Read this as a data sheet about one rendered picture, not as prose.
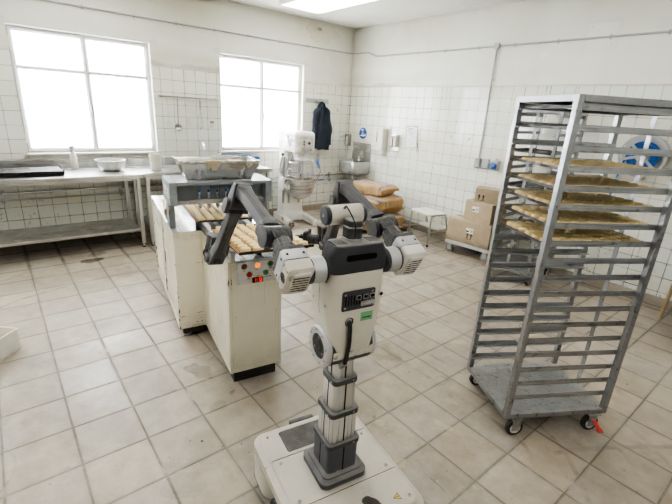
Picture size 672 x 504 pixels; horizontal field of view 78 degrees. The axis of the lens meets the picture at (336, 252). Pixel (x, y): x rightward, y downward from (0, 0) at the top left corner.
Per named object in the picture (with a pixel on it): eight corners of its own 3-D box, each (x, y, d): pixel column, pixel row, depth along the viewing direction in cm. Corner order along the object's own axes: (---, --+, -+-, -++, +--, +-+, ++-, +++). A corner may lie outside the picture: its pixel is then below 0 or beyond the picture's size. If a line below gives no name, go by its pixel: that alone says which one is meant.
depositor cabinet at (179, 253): (158, 278, 414) (151, 195, 387) (229, 269, 448) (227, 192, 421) (180, 339, 310) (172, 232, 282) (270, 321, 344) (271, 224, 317)
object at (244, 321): (205, 334, 319) (200, 222, 290) (248, 325, 336) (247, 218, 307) (230, 386, 262) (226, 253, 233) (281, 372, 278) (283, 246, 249)
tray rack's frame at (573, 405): (503, 433, 231) (582, 93, 173) (463, 377, 278) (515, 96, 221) (604, 426, 241) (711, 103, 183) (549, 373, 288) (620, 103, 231)
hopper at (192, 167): (174, 175, 300) (172, 156, 296) (248, 173, 327) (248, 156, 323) (181, 182, 277) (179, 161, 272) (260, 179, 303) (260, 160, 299)
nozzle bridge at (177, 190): (165, 220, 309) (161, 175, 298) (257, 214, 344) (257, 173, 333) (172, 232, 282) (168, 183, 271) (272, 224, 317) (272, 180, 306)
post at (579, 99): (504, 419, 230) (580, 93, 175) (501, 415, 232) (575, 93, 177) (509, 419, 230) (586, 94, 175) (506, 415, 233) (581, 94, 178)
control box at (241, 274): (236, 283, 242) (235, 261, 238) (274, 277, 254) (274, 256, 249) (237, 285, 239) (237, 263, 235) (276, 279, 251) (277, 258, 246)
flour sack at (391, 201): (375, 212, 577) (376, 200, 571) (353, 206, 605) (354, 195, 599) (406, 206, 625) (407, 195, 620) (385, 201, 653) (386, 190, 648)
